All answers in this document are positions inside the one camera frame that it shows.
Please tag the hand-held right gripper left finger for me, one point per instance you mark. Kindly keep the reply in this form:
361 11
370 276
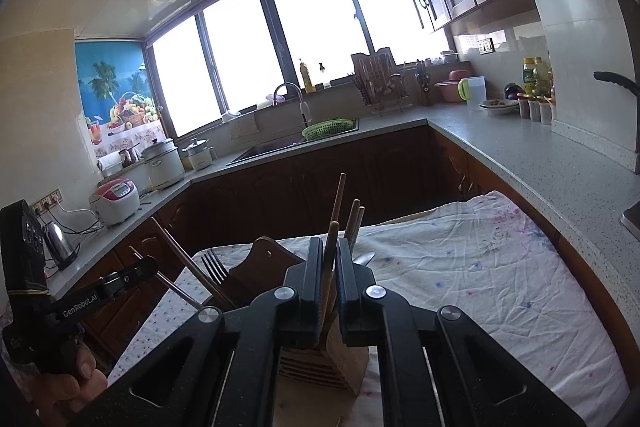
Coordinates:
316 297

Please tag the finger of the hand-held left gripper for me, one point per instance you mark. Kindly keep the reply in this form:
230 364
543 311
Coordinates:
135 271

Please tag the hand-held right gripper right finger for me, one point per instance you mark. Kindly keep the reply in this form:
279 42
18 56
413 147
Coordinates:
345 297

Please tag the metal spoon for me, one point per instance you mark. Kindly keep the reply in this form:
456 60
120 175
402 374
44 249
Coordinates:
363 259

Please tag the metal chopstick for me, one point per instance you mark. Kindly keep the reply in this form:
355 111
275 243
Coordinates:
180 289

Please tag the dark wooden chopstick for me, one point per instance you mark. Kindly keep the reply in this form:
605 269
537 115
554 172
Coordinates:
185 252

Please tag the wooden utensil holder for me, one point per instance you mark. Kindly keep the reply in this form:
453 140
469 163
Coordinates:
260 272

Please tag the metal fork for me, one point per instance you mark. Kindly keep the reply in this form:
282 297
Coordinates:
216 267

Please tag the person's left hand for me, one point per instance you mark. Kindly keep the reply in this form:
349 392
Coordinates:
65 394

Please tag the stainless steel electric kettle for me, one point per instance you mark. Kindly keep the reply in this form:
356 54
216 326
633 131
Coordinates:
59 247

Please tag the red and white rice cooker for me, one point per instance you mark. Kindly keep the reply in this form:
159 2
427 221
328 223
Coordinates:
115 202

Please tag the floral table cloth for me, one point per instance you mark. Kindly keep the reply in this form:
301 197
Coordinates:
450 282

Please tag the white slow cooker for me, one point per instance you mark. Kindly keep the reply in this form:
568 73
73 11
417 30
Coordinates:
162 164

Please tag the paper towel roll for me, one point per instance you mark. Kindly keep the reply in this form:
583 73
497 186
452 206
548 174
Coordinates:
109 162

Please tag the small brown metal pot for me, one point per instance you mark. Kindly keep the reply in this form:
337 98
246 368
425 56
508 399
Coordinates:
130 157

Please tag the dark wooden base cabinets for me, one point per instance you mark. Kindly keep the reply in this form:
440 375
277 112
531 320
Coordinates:
325 177

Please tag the small white electric pot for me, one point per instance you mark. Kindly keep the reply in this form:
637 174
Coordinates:
200 157

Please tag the steel kitchen sink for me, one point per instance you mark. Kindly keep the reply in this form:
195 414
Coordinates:
280 147

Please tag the green plastic basket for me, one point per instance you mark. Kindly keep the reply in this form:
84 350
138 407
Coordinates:
327 130

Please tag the metal kitchen faucet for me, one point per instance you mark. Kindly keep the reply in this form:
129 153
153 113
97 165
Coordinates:
303 109

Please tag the yellow dish soap bottle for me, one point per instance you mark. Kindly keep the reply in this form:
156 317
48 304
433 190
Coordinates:
306 79

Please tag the clear dispenser bottle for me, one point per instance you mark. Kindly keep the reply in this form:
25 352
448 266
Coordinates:
324 77

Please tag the knife block with knives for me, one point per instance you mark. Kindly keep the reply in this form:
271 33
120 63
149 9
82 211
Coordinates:
424 87

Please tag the pink plastic basin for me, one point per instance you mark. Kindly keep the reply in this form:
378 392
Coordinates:
450 89

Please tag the clear pitcher with green lid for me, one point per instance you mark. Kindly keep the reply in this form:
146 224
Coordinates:
474 96

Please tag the grey speckled kitchen countertop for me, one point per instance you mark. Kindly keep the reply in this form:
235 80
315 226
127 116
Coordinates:
550 167

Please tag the white plate with food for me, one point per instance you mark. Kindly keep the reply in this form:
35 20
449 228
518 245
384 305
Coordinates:
497 107

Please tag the white spice jar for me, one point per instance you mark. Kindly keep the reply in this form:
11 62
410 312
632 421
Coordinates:
534 111
523 108
546 113

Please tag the purple eggplant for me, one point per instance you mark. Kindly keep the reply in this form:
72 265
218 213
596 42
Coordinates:
514 91

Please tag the kitchen window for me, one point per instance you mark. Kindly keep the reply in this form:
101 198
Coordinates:
300 17

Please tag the yellow cooking oil bottle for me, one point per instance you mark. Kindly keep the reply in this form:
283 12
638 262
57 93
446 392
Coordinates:
528 77
541 77

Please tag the dark sauce bottle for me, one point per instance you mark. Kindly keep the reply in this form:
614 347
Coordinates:
551 82

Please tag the steel gas stove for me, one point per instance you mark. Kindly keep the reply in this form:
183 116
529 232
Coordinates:
632 217

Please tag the wall outlet strip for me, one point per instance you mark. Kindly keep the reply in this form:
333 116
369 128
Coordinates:
47 200

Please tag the tropical fruit wall poster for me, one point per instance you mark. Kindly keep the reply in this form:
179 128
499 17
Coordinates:
115 82

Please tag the white wall outlet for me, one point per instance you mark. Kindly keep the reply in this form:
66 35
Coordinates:
486 46

